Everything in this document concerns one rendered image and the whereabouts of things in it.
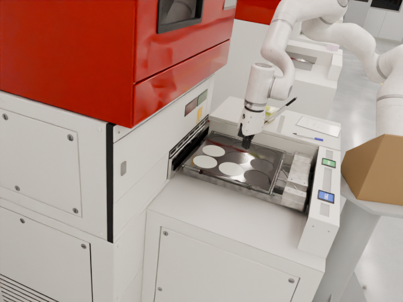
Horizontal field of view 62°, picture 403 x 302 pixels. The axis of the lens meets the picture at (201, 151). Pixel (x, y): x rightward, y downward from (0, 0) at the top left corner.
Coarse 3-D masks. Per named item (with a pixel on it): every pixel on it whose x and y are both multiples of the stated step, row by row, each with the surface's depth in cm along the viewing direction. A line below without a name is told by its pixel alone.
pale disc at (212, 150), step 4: (204, 148) 148; (208, 148) 148; (212, 148) 149; (216, 148) 149; (220, 148) 150; (204, 152) 145; (208, 152) 145; (212, 152) 146; (216, 152) 146; (220, 152) 146; (224, 152) 147
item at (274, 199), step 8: (184, 168) 141; (192, 176) 141; (200, 176) 139; (208, 176) 138; (216, 184) 138; (224, 184) 137; (232, 184) 135; (240, 192) 136; (248, 192) 134; (256, 192) 133; (264, 200) 133; (272, 200) 132; (280, 200) 131; (288, 208) 131
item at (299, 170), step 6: (294, 162) 151; (300, 162) 152; (294, 168) 146; (300, 168) 147; (306, 168) 148; (294, 174) 142; (300, 174) 143; (306, 174) 143; (306, 180) 139; (282, 198) 126; (288, 204) 126; (294, 204) 125; (300, 204) 124
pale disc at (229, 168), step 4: (220, 164) 138; (224, 164) 138; (228, 164) 138; (232, 164) 139; (236, 164) 139; (220, 168) 135; (224, 168) 135; (228, 168) 135; (232, 168) 136; (236, 168) 136; (240, 168) 137; (224, 172) 133; (228, 172) 133; (232, 172) 133; (236, 172) 134; (240, 172) 134
